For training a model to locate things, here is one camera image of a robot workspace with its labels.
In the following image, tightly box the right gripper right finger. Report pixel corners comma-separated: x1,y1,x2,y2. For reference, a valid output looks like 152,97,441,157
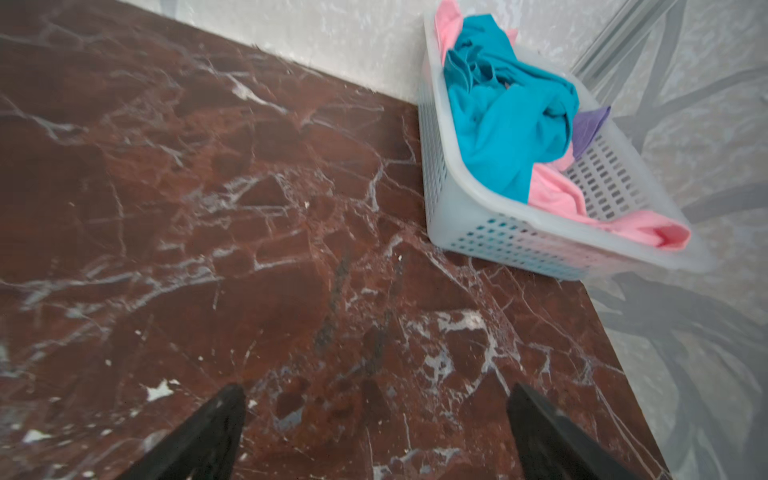
506,383,637,480

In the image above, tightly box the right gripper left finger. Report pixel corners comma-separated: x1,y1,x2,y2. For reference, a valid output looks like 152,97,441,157
119,384,246,480

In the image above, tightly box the white plastic laundry basket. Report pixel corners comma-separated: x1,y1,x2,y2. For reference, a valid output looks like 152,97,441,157
418,10,716,281

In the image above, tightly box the pink t-shirt in basket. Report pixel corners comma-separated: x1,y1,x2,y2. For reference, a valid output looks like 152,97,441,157
433,0,692,252

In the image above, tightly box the purple t-shirt in basket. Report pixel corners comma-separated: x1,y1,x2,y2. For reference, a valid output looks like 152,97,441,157
572,106,611,160

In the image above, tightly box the teal t-shirt in basket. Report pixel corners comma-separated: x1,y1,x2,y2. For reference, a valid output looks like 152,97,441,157
434,15,580,203

